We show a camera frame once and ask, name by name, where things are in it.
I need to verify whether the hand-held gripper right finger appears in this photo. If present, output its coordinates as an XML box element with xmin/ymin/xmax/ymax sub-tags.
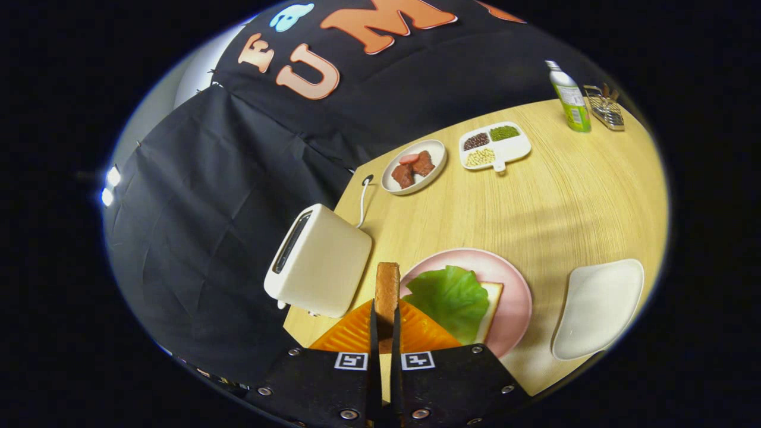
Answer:
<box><xmin>389</xmin><ymin>299</ymin><xmax>533</xmax><ymax>428</ymax></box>

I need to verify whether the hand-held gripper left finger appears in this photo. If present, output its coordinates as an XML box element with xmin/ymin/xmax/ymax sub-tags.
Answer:
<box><xmin>245</xmin><ymin>299</ymin><xmax>382</xmax><ymax>428</ymax></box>

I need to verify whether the toasted brown-crust bread slice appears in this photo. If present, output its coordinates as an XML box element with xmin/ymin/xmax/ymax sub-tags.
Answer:
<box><xmin>375</xmin><ymin>262</ymin><xmax>401</xmax><ymax>356</ymax></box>

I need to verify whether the green lettuce leaf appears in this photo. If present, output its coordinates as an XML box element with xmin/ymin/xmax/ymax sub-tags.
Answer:
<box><xmin>402</xmin><ymin>265</ymin><xmax>490</xmax><ymax>345</ymax></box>

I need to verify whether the white toaster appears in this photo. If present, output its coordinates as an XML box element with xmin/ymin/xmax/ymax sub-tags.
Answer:
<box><xmin>263</xmin><ymin>203</ymin><xmax>373</xmax><ymax>319</ymax></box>

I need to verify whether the square white bread slice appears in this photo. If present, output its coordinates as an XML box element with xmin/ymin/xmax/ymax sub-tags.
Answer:
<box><xmin>474</xmin><ymin>282</ymin><xmax>505</xmax><ymax>344</ymax></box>

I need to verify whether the pink plate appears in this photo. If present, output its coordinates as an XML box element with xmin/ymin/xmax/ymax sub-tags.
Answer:
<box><xmin>400</xmin><ymin>248</ymin><xmax>533</xmax><ymax>359</ymax></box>

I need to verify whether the white rectangular plate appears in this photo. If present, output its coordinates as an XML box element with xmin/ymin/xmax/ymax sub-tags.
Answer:
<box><xmin>551</xmin><ymin>259</ymin><xmax>645</xmax><ymax>361</ymax></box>

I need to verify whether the round white plate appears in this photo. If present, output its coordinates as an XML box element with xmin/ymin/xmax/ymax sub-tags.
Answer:
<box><xmin>381</xmin><ymin>139</ymin><xmax>447</xmax><ymax>196</ymax></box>

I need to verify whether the black backdrop cloth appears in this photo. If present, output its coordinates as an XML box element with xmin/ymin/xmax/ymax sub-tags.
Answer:
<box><xmin>102</xmin><ymin>0</ymin><xmax>631</xmax><ymax>387</ymax></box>

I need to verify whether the white divided dish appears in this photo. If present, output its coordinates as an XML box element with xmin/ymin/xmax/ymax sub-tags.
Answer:
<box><xmin>458</xmin><ymin>121</ymin><xmax>532</xmax><ymax>173</ymax></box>

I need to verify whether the green drink bottle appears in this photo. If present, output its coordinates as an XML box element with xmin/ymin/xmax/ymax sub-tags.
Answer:
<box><xmin>545</xmin><ymin>60</ymin><xmax>592</xmax><ymax>133</ymax></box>

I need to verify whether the white toaster cable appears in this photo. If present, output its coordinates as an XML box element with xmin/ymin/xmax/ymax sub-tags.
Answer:
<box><xmin>356</xmin><ymin>177</ymin><xmax>370</xmax><ymax>229</ymax></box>

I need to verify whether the metal wire rack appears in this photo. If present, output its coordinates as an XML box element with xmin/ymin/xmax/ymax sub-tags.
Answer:
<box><xmin>583</xmin><ymin>83</ymin><xmax>625</xmax><ymax>131</ymax></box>

